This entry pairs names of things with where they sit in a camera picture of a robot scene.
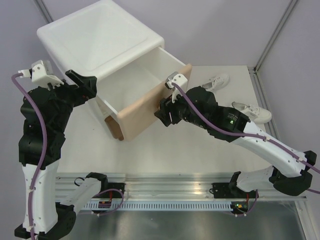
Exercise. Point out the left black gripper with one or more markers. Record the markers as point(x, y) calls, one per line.
point(87, 89)

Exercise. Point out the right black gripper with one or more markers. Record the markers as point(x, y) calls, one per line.
point(166, 106)

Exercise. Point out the beige drawer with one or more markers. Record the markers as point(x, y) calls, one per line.
point(132, 94)

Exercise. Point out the brown drawer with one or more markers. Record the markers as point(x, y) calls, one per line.
point(114, 128)

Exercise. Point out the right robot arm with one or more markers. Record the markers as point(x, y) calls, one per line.
point(288, 172)

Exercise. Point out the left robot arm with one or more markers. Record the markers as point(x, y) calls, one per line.
point(47, 111)

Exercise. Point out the white plastic shoe cabinet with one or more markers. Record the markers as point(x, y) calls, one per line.
point(99, 40)

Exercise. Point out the white sneaker far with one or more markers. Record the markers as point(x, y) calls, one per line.
point(217, 82)

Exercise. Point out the white sneaker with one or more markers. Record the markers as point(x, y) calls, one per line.
point(256, 114)
point(217, 82)

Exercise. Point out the white sneaker near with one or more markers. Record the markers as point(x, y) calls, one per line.
point(256, 114)

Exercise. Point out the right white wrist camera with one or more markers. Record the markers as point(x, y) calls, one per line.
point(178, 83)

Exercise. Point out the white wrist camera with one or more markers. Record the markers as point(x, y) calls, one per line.
point(178, 83)
point(41, 74)

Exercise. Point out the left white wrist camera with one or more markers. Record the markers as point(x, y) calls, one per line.
point(41, 74)

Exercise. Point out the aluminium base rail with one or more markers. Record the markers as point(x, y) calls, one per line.
point(166, 186)

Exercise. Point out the left aluminium frame post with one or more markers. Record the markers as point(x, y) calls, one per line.
point(44, 11)

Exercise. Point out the aluminium frame post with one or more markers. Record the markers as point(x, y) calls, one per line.
point(275, 34)
point(44, 11)

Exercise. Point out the white slotted cable duct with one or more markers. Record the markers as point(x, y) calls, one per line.
point(163, 206)

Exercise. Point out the right aluminium frame post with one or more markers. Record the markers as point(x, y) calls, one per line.
point(275, 34)

